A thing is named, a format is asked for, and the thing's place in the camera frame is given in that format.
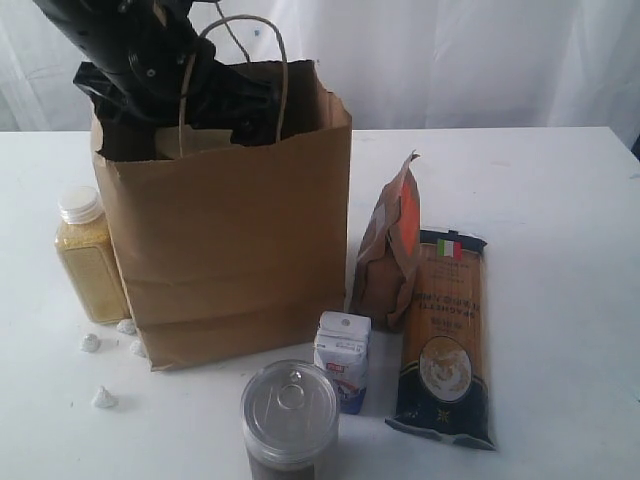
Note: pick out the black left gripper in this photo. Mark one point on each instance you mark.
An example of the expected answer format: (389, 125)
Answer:
(141, 79)

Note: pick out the large brown paper bag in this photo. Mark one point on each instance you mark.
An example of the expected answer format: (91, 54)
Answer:
(234, 250)

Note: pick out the clear can with brown contents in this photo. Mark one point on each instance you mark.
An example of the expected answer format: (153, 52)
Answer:
(290, 421)

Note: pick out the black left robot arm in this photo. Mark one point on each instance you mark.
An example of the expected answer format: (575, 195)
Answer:
(123, 141)

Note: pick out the yellow grain bottle white cap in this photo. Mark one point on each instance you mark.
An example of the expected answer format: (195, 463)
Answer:
(84, 246)

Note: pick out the white backdrop curtain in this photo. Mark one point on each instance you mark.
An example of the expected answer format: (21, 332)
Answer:
(447, 64)

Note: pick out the brown pouch with orange label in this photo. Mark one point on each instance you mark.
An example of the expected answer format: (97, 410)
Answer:
(387, 260)

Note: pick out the small white blue carton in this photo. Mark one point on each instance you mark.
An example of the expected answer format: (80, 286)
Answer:
(341, 348)

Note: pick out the spaghetti packet with Italian flag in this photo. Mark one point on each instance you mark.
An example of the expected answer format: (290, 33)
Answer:
(443, 391)

